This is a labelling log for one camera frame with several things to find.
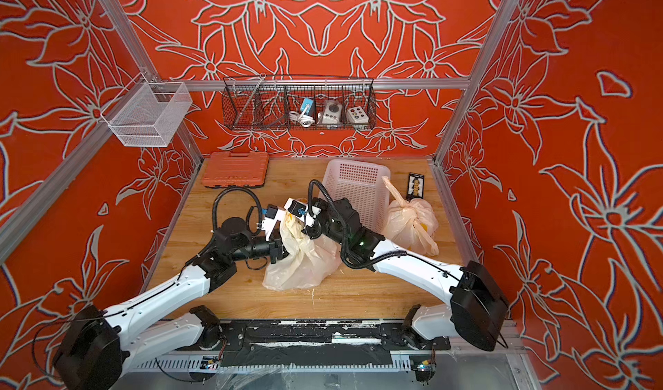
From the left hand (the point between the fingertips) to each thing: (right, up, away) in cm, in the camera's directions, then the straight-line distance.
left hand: (303, 241), depth 70 cm
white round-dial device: (+8, +42, +21) cm, 48 cm away
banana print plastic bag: (+33, +4, +8) cm, 34 cm away
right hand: (-3, +11, 0) cm, 12 cm away
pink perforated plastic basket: (+22, +15, +37) cm, 46 cm away
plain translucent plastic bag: (+2, -5, -3) cm, 6 cm away
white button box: (+18, +42, +25) cm, 52 cm away
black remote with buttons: (+44, +15, +37) cm, 59 cm away
